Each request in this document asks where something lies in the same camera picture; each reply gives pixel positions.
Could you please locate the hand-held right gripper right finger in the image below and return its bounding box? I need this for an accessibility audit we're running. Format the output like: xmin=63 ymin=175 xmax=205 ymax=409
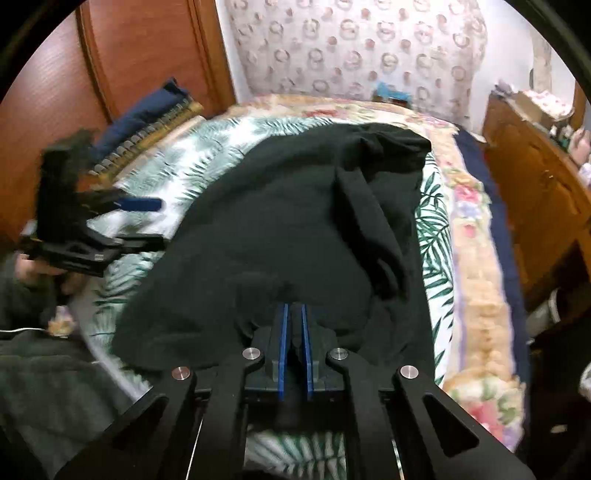
xmin=300 ymin=304 xmax=537 ymax=480

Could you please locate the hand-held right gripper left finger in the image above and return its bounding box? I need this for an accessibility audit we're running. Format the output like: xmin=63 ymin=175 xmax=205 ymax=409
xmin=55 ymin=302 xmax=290 ymax=480

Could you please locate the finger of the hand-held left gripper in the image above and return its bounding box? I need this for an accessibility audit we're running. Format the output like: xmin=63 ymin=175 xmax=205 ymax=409
xmin=83 ymin=189 xmax=165 ymax=217
xmin=89 ymin=232 xmax=168 ymax=260

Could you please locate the black t-shirt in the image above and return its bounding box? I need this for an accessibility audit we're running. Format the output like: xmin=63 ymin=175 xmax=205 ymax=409
xmin=113 ymin=122 xmax=437 ymax=389

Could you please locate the person's left forearm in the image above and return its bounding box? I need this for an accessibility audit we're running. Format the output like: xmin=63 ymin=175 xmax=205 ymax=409
xmin=0 ymin=268 xmax=127 ymax=467

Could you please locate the person's left hand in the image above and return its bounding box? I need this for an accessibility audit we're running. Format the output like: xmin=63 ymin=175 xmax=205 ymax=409
xmin=13 ymin=256 xmax=80 ymax=306

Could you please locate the dark circle-patterned folded cloth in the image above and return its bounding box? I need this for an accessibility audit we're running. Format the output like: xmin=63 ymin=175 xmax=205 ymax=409
xmin=87 ymin=96 xmax=194 ymax=180

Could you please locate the navy blue folded cloth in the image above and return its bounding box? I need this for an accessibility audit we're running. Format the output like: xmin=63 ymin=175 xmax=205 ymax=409
xmin=95 ymin=78 xmax=190 ymax=154

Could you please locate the leaf print sheet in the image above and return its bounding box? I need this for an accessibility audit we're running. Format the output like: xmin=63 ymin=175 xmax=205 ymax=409
xmin=78 ymin=115 xmax=459 ymax=480

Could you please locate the gold patterned folded cloth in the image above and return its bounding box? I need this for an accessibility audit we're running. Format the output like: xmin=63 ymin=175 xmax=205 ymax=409
xmin=115 ymin=100 xmax=205 ymax=182

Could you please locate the wooden louvred wardrobe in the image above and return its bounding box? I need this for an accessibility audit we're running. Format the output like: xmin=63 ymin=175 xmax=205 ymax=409
xmin=0 ymin=0 xmax=237 ymax=252

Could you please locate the floral blanket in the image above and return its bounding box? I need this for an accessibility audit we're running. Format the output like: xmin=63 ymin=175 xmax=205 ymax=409
xmin=225 ymin=93 xmax=528 ymax=454

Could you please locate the navy bed sheet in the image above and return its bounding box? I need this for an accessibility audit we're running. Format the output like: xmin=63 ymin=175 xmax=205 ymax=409
xmin=454 ymin=130 xmax=533 ymax=354

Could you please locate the blue box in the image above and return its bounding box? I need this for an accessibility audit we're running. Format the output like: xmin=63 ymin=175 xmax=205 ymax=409
xmin=372 ymin=81 xmax=414 ymax=105

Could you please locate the wooden cabinet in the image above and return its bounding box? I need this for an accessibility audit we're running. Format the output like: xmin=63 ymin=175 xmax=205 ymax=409
xmin=481 ymin=91 xmax=591 ymax=308

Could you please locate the clutter of boxes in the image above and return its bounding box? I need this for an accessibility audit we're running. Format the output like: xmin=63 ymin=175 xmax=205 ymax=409
xmin=493 ymin=78 xmax=591 ymax=188

